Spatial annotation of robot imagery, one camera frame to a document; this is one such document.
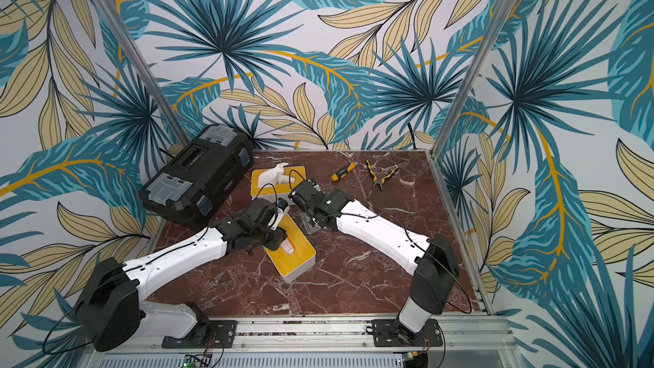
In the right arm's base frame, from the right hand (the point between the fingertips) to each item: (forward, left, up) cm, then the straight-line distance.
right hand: (322, 214), depth 80 cm
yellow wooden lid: (-8, +6, -8) cm, 13 cm away
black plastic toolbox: (+12, +43, +1) cm, 45 cm away
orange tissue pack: (-6, +12, -9) cm, 16 cm away
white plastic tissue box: (0, +14, +11) cm, 17 cm away
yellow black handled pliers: (+27, -23, -15) cm, 39 cm away
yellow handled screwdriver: (+29, -9, -14) cm, 34 cm away
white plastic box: (-11, +5, -16) cm, 20 cm away
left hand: (-3, +15, -7) cm, 17 cm away
